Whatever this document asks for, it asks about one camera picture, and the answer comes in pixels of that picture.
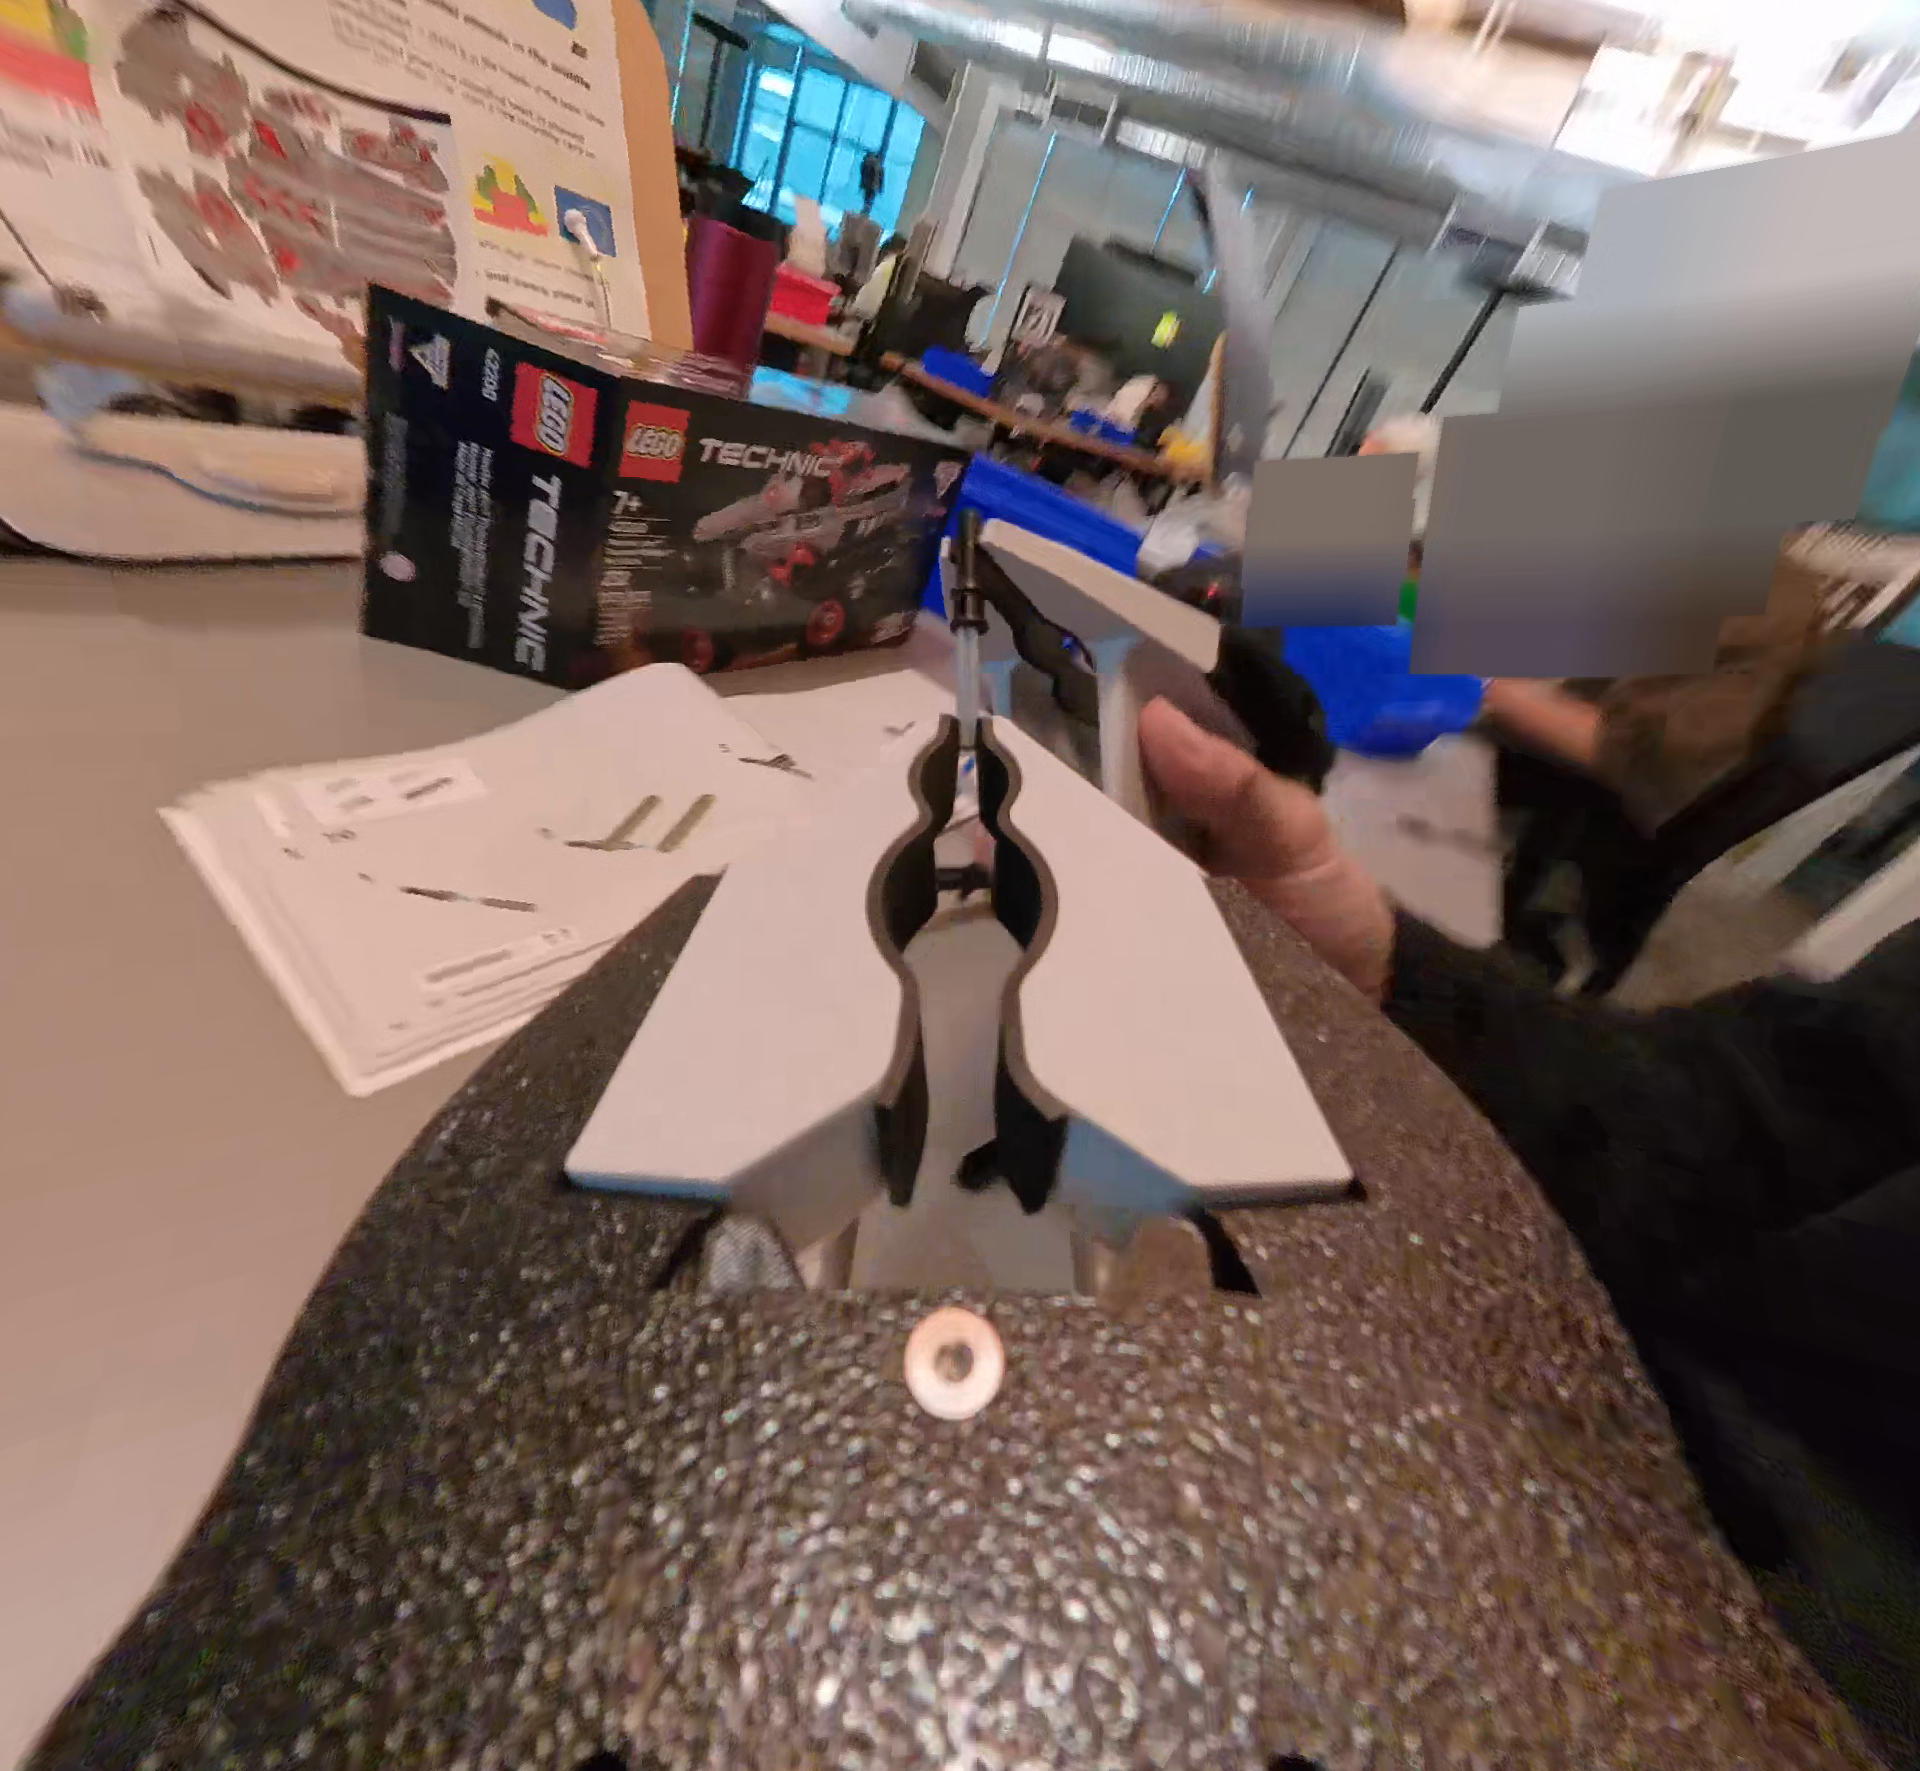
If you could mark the grey and black axle pin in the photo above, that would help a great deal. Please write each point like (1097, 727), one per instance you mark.
(969, 572)

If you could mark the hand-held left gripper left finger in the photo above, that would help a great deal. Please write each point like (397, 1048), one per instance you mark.
(750, 1020)

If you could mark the white instruction booklet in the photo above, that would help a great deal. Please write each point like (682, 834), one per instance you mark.
(449, 872)

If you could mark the wooden display board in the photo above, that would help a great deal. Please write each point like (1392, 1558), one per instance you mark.
(653, 182)

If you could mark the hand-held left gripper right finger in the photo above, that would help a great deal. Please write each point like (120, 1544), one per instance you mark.
(1170, 1037)

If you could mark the printed instruction sheet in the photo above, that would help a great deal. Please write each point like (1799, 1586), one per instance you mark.
(300, 75)

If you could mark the red bin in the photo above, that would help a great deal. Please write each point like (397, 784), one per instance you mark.
(806, 299)

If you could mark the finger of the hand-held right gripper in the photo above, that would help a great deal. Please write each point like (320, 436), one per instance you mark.
(1111, 599)

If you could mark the silver ventilation duct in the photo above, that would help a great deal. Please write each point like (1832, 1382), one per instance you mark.
(1200, 89)

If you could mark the person's right hand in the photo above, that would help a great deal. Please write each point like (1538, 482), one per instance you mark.
(1276, 841)

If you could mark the white display stand base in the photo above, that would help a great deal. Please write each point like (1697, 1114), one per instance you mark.
(180, 495)

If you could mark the maroon cup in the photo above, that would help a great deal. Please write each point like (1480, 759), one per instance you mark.
(732, 285)

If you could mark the black toy set box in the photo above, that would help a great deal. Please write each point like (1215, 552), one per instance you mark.
(494, 526)

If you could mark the person's right forearm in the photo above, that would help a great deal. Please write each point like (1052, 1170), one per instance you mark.
(1651, 1126)

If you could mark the grey desk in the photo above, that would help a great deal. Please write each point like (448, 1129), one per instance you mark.
(149, 1200)

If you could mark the blue storage bin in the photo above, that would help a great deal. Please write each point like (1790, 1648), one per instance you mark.
(1380, 706)

